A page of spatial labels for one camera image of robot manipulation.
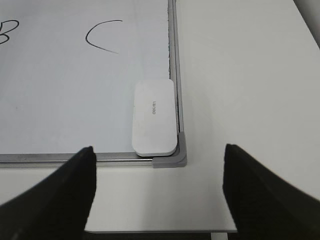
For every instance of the white rectangular board eraser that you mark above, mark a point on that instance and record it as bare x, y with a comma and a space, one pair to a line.
154, 122

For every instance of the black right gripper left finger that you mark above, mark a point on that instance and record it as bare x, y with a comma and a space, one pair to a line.
58, 207

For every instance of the white framed whiteboard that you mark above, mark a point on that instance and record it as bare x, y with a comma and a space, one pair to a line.
68, 74

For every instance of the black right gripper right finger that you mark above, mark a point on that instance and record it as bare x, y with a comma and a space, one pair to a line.
264, 206

